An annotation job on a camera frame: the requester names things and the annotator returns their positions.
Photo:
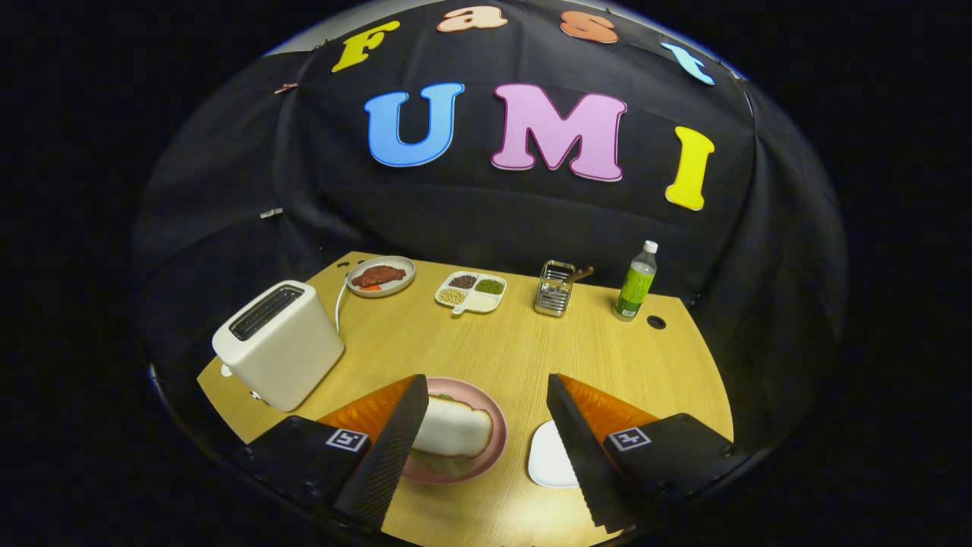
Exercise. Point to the pink round plate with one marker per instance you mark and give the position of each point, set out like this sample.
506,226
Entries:
495,448

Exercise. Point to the brown meat steak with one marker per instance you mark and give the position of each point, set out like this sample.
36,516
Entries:
380,275

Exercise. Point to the grey round plate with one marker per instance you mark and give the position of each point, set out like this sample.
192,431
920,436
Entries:
408,273

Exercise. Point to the white toaster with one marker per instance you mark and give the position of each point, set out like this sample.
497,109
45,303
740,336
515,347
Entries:
288,357

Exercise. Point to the black backdrop cloth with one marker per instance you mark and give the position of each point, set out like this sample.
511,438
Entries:
531,220

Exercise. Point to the pile of yellow soybeans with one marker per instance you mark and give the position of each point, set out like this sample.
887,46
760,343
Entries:
452,295

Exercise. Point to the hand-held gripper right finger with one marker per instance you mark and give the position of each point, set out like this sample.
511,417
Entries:
588,463

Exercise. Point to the pile of dark red beans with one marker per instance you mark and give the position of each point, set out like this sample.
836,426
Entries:
463,281

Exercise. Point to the thick white bread slice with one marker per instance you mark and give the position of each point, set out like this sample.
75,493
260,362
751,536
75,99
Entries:
456,429

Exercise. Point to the white square plate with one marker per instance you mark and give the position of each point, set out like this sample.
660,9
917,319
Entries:
550,456

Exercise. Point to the pile of green beans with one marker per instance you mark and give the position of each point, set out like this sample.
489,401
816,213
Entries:
490,286

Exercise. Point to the white divided dish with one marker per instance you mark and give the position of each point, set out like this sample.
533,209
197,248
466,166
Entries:
480,303

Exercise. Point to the green drink bottle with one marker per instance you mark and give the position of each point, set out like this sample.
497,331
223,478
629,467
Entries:
635,289

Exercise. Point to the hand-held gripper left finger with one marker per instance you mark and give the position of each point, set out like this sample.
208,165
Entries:
387,463

